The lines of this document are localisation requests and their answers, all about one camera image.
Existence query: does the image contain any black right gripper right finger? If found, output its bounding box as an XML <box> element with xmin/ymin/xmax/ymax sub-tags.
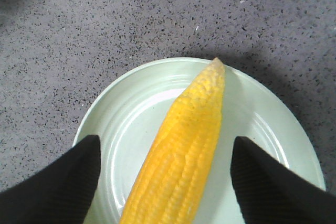
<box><xmin>230</xmin><ymin>136</ymin><xmax>335</xmax><ymax>223</ymax></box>

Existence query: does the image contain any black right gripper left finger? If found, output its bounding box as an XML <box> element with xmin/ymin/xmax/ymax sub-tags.
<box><xmin>1</xmin><ymin>135</ymin><xmax>101</xmax><ymax>223</ymax></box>

